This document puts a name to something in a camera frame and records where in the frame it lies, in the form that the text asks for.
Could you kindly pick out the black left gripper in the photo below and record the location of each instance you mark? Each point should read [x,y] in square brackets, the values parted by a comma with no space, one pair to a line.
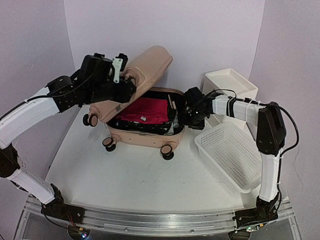
[124,95]

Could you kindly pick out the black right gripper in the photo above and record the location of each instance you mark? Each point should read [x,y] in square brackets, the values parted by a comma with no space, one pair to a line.
[199,126]

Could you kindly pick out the black white patterned garment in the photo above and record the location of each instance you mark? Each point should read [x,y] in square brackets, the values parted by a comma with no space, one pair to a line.
[159,129]

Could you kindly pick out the magenta t-shirt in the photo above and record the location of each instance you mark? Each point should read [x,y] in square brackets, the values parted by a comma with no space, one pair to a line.
[146,110]

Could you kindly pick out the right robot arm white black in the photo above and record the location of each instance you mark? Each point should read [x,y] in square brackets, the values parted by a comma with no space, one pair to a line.
[270,141]

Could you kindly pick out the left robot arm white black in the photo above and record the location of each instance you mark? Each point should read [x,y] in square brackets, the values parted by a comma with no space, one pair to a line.
[58,96]

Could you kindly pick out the small white tube bottle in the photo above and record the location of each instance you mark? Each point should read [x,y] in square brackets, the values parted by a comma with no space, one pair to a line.
[176,122]

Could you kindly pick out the pink wooden comb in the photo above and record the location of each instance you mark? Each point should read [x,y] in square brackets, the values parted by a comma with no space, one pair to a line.
[171,102]

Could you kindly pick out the white perforated plastic basket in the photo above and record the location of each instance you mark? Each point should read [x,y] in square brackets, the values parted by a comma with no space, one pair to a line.
[232,156]

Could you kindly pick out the white three-drawer storage cabinet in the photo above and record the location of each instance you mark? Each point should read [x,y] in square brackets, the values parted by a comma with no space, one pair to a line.
[228,79]

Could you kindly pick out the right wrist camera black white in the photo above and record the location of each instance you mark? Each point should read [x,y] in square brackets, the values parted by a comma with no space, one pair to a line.
[192,96]

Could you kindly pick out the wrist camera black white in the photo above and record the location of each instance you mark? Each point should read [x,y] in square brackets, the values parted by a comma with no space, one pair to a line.
[192,96]
[100,69]

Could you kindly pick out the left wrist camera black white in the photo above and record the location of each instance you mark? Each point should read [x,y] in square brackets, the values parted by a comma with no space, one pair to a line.
[100,69]

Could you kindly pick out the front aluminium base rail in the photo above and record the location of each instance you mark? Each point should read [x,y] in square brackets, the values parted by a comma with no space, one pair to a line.
[178,224]

